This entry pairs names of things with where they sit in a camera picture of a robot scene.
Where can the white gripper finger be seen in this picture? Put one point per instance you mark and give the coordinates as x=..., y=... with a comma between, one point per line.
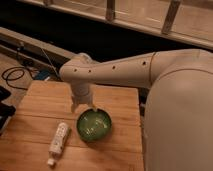
x=93, y=107
x=74, y=106

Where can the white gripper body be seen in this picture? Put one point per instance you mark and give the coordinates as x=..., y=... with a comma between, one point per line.
x=81, y=93

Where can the white plastic bottle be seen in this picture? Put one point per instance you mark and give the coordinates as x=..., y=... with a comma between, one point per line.
x=57, y=143

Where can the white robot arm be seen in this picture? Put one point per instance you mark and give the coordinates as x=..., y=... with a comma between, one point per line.
x=178, y=122

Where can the green ceramic bowl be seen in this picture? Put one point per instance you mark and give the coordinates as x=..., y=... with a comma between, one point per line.
x=93, y=125

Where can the blue object on floor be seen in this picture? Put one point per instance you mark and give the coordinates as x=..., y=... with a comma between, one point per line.
x=42, y=75

